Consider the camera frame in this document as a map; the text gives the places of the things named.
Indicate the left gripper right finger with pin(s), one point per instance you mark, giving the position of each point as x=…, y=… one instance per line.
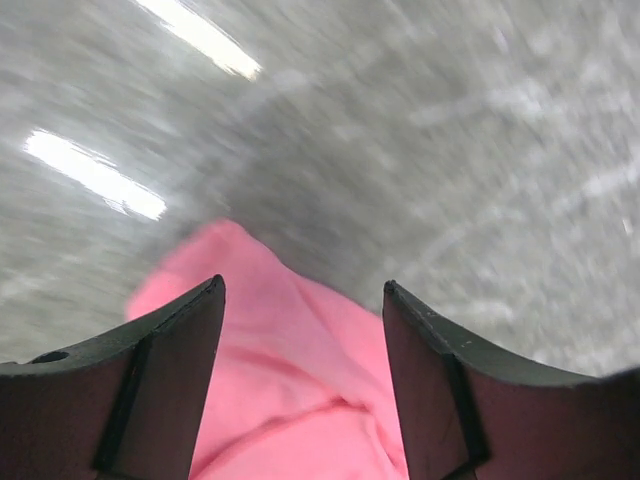
x=470, y=409

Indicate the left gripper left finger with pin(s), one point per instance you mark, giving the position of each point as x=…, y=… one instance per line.
x=125, y=404

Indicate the pink t shirt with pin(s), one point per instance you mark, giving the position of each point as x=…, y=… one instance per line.
x=301, y=387

